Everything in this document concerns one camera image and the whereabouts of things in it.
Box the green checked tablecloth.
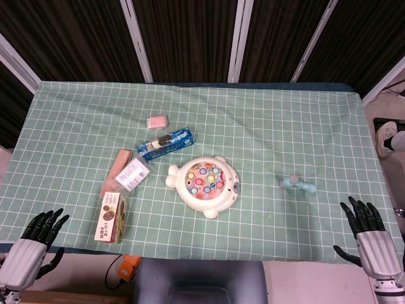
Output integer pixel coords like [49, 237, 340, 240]
[0, 80, 405, 267]

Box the clear packet with white label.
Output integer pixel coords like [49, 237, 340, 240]
[114, 156, 151, 193]

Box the grey blue padded seat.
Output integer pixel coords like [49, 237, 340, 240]
[132, 258, 270, 304]

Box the grey trouser leg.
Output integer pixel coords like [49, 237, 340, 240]
[389, 129, 405, 151]

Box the white frame post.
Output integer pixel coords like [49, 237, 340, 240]
[290, 0, 339, 82]
[362, 55, 405, 106]
[227, 0, 254, 84]
[0, 33, 42, 95]
[119, 0, 154, 84]

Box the pink sausage stick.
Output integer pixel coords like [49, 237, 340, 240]
[101, 148, 133, 197]

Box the blue cookie box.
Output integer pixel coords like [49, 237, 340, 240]
[136, 126, 196, 162]

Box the black and silver right hand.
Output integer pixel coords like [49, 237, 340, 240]
[332, 196, 403, 279]

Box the black cable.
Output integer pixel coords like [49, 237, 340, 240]
[105, 253, 127, 291]

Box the white fish fishing game toy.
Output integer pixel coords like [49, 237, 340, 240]
[165, 155, 241, 220]

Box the black and silver left hand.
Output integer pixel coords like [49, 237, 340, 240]
[0, 208, 70, 291]

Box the orange device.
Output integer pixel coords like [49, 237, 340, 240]
[117, 255, 142, 282]

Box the small light blue toy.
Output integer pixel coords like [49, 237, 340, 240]
[278, 174, 318, 194]

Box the small pink wrapped packet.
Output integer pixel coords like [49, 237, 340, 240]
[146, 115, 169, 130]

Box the white sneaker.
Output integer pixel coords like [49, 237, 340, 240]
[375, 121, 398, 159]

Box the white brown biscuit box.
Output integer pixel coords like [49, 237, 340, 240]
[94, 191, 129, 244]

